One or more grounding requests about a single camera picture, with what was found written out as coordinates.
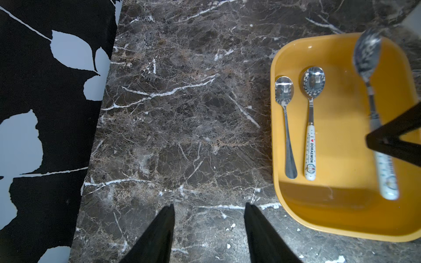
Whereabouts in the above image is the plain silver spoon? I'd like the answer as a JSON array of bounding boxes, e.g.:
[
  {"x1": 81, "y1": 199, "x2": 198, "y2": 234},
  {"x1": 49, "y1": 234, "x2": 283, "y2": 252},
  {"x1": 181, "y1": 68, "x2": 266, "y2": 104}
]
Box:
[{"x1": 275, "y1": 76, "x2": 298, "y2": 179}]

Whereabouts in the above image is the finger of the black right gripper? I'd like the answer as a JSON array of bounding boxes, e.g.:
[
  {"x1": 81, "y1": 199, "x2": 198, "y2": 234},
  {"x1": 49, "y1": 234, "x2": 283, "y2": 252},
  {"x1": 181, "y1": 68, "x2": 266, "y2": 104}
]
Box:
[{"x1": 366, "y1": 103, "x2": 421, "y2": 167}]

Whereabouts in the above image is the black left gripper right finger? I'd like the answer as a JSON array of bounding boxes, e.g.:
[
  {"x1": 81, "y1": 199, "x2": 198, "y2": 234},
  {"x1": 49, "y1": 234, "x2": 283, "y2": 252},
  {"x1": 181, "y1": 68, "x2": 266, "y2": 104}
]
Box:
[{"x1": 244, "y1": 203, "x2": 301, "y2": 263}]

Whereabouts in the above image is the silver spoon Doraemon white handle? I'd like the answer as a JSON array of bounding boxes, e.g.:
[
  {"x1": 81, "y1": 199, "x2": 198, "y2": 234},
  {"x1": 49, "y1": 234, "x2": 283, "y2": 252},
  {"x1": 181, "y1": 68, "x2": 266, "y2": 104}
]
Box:
[{"x1": 300, "y1": 66, "x2": 326, "y2": 181}]

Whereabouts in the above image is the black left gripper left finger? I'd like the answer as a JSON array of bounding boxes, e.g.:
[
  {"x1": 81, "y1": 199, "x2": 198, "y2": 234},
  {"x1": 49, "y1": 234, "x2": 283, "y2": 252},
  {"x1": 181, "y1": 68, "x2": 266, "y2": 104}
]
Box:
[{"x1": 121, "y1": 204, "x2": 175, "y2": 263}]

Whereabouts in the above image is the yellow storage box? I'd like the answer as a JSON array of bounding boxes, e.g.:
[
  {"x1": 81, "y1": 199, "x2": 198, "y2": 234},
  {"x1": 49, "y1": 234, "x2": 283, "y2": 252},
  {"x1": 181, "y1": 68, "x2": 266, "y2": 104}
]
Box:
[{"x1": 270, "y1": 33, "x2": 421, "y2": 242}]

